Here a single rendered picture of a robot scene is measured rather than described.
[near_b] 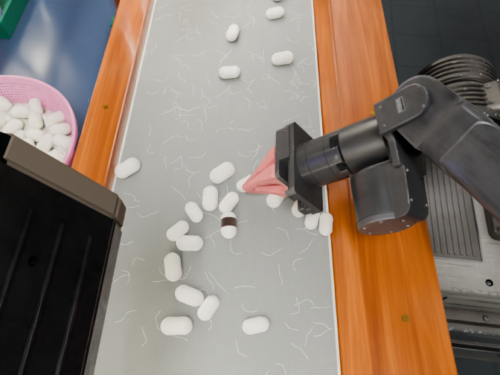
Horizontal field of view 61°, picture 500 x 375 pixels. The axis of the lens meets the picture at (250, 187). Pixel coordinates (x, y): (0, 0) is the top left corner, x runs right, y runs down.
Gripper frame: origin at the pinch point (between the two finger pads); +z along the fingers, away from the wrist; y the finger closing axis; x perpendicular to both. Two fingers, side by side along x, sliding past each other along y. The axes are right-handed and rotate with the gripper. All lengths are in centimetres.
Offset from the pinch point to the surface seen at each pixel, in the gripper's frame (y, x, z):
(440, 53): -113, 108, -11
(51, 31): -40, -19, 38
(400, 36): -124, 98, 1
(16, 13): -43, -25, 44
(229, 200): 2.0, -1.5, 2.2
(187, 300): 15.4, -4.0, 5.3
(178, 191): -0.1, -4.6, 9.1
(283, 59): -25.2, 3.3, -3.0
